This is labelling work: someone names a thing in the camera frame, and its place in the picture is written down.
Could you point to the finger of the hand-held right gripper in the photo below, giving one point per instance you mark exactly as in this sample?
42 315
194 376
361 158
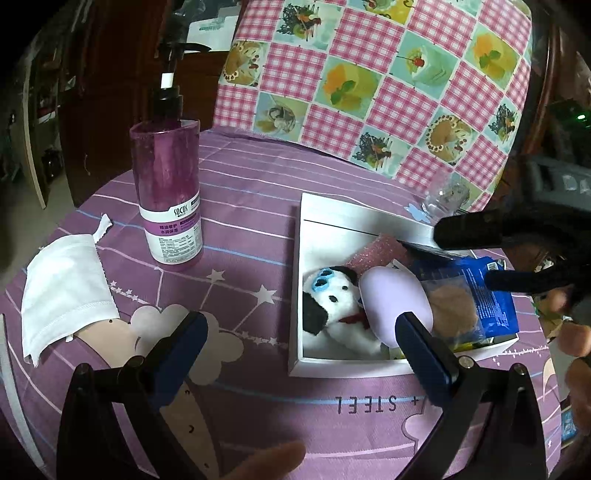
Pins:
526 282
475 230

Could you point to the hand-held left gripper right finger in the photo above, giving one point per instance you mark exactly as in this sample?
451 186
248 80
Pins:
418 355

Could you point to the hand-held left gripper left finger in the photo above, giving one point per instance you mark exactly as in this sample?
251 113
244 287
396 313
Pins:
184 346

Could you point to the blue foil packet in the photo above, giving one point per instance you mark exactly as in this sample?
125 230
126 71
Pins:
494 309

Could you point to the clear packet of beige pads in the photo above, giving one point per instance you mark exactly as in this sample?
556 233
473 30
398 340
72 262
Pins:
452 309

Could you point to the lavender oval sponge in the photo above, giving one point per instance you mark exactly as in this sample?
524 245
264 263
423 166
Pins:
392 295

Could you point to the black and white plush toy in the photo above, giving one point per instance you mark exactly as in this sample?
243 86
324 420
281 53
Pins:
337 300

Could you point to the pink glitter scouring cloth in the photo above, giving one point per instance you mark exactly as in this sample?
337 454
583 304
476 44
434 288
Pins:
378 254

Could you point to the white cardboard box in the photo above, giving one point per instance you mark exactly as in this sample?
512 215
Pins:
332 217

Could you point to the person's right hand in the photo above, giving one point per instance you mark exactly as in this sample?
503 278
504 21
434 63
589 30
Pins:
577 341

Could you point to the person's left hand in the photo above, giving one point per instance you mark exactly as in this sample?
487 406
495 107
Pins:
272 461

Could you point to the clear glass cup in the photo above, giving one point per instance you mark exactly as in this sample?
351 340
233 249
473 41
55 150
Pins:
443 203

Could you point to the white face mask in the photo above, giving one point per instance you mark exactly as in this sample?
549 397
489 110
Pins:
64 286

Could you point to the purple striped tablecloth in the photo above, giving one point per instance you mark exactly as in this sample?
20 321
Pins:
258 230

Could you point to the small torn white wrapper piece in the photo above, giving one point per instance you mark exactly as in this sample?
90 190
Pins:
102 228

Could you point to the purple pump bottle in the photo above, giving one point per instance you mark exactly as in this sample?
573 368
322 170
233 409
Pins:
168 184

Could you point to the white paper strip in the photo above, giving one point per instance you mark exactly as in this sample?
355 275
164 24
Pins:
14 378

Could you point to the pink checkered printed cloth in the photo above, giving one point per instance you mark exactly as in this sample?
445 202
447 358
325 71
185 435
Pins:
369 92

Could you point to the dark wooden cabinet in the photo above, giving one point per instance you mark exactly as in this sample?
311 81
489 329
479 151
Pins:
106 92

